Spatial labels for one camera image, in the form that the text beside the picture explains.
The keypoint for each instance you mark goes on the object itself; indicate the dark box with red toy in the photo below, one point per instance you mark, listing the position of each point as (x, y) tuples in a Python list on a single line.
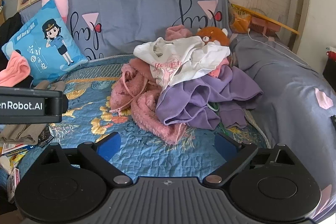
[(330, 64)]

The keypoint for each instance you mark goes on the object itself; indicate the pale wooden block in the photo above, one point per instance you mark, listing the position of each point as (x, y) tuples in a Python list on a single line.
[(4, 165)]

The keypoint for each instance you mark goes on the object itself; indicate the blue playing card box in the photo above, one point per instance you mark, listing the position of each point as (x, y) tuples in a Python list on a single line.
[(15, 149)]

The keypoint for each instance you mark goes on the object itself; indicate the salmon pink garment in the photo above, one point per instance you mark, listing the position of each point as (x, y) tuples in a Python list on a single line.
[(220, 69), (14, 69)]

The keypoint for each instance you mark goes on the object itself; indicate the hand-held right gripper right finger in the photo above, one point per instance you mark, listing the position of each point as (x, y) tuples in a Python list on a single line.
[(223, 145)]

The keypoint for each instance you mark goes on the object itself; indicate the taupe knit garment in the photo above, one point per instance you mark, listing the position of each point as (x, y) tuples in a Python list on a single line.
[(21, 133)]

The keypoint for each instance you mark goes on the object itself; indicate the pink fluffy jacket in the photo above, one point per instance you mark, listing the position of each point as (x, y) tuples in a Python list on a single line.
[(147, 108)]

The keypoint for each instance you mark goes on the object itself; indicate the orange fox plush toy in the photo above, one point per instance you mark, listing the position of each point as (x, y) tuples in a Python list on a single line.
[(210, 33)]

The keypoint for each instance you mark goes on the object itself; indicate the blue patterned quilted mat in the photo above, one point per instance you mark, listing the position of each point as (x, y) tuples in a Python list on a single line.
[(147, 153)]

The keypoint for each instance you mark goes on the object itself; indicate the black printed packet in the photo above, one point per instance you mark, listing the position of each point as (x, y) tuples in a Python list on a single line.
[(46, 136)]

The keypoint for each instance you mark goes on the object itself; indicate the blue cartoon cushion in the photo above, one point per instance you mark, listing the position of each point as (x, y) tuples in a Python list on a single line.
[(52, 43)]

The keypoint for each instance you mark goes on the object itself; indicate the black clothing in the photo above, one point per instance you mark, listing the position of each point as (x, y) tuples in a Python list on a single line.
[(10, 29)]

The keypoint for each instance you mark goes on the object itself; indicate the grey printed pillow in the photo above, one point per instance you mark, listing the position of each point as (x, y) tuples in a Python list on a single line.
[(136, 3)]

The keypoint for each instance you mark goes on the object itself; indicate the purple sweatshirt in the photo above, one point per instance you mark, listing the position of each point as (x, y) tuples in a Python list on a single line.
[(199, 98)]

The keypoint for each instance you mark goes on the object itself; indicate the red playing card packet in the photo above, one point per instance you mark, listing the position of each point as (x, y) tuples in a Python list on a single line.
[(13, 184)]

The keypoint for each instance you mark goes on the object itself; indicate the yellow snack packet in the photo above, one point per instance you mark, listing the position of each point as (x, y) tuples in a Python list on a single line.
[(18, 159)]

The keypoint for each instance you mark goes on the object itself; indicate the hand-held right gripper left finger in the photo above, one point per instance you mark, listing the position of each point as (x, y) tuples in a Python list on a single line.
[(109, 145)]

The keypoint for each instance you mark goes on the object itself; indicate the orange plastic bag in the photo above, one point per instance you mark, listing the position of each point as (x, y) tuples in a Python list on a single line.
[(240, 20)]

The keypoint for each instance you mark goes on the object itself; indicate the white printed t-shirt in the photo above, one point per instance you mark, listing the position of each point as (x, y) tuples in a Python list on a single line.
[(189, 64)]

